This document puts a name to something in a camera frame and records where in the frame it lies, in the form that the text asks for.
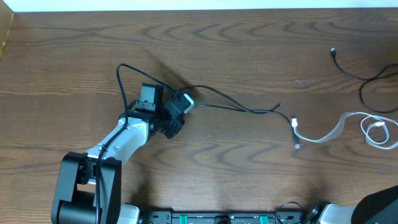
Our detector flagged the thin black cable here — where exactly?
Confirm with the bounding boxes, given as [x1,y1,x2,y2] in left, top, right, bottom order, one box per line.
[330,47,398,114]

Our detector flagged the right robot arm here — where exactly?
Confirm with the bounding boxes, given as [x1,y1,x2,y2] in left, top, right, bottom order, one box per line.
[310,186,397,224]

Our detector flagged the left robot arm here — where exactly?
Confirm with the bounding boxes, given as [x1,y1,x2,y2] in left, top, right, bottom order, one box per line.
[51,83,194,224]

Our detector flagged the white USB cable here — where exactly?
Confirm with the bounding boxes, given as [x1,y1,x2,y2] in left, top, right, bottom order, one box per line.
[290,111,398,151]

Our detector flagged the black USB cable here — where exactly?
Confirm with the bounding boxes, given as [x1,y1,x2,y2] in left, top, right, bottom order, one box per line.
[178,85,302,150]

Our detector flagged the left camera black cable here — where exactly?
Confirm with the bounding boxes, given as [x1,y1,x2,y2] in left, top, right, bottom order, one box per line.
[95,63,178,224]

